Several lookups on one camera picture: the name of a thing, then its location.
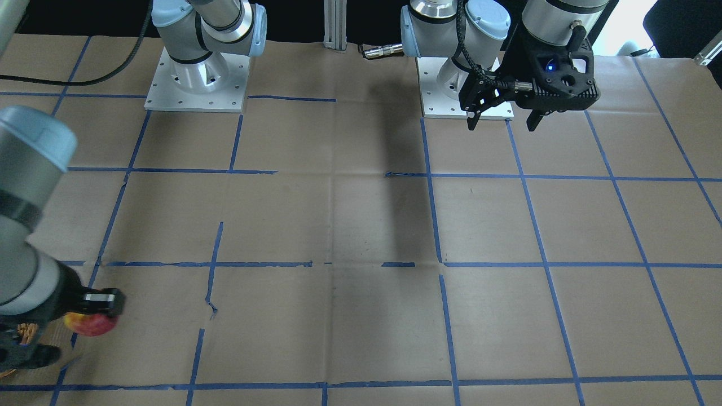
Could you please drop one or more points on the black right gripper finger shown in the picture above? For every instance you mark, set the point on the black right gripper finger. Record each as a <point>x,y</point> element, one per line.
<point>107,302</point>

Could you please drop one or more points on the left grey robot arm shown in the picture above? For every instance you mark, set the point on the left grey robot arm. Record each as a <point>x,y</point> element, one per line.
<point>472,34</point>

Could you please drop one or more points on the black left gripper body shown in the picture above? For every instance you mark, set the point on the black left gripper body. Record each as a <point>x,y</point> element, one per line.
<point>519,63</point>

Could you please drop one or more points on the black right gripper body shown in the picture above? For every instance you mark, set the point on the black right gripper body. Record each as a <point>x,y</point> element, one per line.
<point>61,303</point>

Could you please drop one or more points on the woven wicker basket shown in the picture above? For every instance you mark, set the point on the woven wicker basket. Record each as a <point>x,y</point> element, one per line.
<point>21,349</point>

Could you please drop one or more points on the red yellow apple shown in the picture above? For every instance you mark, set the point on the red yellow apple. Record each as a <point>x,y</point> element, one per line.
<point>92,325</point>

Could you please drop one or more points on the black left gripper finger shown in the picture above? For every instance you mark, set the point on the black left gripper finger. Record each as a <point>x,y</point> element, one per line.
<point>481,91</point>
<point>535,118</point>

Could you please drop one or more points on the aluminium frame post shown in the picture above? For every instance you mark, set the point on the aluminium frame post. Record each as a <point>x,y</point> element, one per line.
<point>334,20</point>

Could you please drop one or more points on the silver cable connector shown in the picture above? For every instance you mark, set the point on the silver cable connector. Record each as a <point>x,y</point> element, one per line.
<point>379,52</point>

